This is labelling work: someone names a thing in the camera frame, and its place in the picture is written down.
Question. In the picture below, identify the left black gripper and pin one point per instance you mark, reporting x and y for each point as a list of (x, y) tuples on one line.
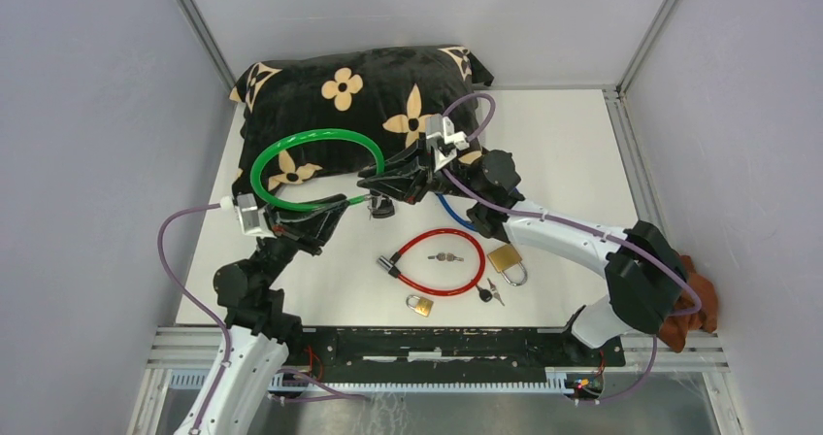
[(312, 228)]

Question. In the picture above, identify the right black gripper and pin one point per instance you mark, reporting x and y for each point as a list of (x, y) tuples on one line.
[(416, 159)]

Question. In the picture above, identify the black padlock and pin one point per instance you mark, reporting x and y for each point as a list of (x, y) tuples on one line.
[(381, 207)]

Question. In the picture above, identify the green cable lock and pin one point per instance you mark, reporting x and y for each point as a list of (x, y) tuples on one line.
[(325, 134)]

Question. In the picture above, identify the blue cable lock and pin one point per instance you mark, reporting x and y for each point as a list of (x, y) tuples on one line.
[(453, 210)]

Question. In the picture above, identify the large brass padlock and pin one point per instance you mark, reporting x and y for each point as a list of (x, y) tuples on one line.
[(508, 263)]

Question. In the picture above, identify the small brass padlock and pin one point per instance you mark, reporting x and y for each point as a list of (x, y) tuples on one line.
[(420, 305)]

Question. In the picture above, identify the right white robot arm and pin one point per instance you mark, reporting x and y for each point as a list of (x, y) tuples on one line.
[(644, 274)]

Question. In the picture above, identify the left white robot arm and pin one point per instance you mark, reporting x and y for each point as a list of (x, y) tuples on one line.
[(257, 335)]

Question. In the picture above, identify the red lock keys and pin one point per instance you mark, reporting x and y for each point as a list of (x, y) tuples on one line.
[(446, 257)]

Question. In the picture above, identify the small silver brass-lock keys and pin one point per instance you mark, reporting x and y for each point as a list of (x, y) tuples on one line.
[(495, 292)]

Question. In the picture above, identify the black head key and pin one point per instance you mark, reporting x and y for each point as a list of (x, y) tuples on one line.
[(485, 295)]

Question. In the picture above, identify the black floral pillow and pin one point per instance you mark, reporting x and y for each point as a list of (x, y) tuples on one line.
[(385, 94)]

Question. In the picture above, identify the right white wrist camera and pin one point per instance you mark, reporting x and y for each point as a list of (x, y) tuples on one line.
[(443, 142)]

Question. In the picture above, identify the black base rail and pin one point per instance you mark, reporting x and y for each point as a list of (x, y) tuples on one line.
[(448, 358)]

